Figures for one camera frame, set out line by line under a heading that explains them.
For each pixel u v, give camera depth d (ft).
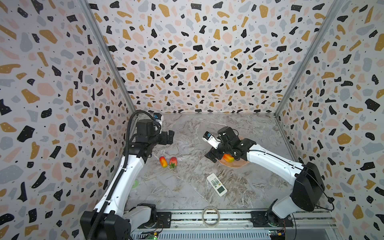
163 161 3.01
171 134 2.27
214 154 2.39
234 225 2.40
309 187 1.41
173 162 2.95
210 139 2.35
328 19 2.47
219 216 2.45
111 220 1.19
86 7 2.27
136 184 2.82
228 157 3.11
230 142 2.06
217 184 2.77
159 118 2.17
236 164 2.98
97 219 1.16
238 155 1.92
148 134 1.89
